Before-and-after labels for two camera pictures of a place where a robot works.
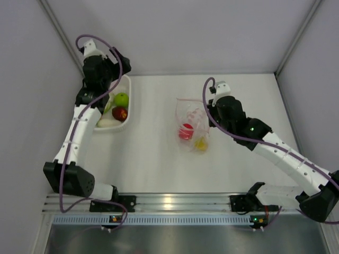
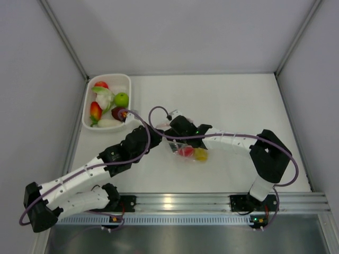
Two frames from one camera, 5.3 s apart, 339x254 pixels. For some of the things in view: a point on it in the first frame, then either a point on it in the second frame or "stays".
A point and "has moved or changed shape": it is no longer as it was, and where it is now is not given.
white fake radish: [108, 123] stays
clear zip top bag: [193, 129] → [186, 152]
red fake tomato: [186, 131] has moved or changed shape
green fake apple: [121, 99] stays
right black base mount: [240, 203] stays
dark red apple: [119, 113] stays
